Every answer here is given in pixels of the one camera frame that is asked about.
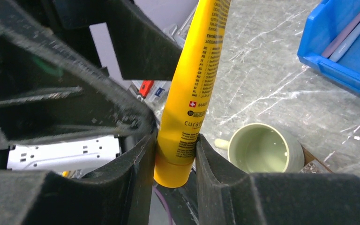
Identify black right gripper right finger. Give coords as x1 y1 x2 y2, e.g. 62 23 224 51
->
196 135 360 225

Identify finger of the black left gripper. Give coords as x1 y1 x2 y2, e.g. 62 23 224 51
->
0 0 155 144
52 0 182 81

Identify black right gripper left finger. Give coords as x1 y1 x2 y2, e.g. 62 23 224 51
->
0 134 156 225

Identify light green ceramic mug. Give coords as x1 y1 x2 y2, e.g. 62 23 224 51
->
214 123 305 173

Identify yellow orange tube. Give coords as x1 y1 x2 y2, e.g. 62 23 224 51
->
154 0 231 188

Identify brown oval wooden tray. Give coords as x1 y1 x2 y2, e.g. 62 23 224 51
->
299 147 333 173

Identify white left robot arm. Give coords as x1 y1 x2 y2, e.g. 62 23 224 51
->
0 0 181 172

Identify clear plastic box blue latches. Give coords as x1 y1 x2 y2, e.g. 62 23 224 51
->
128 80 171 105

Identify blue left storage bin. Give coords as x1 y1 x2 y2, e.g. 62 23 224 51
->
297 0 360 97

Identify red handled tool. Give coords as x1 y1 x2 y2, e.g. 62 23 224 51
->
138 80 154 99

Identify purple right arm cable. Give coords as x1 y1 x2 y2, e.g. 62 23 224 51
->
152 186 174 225

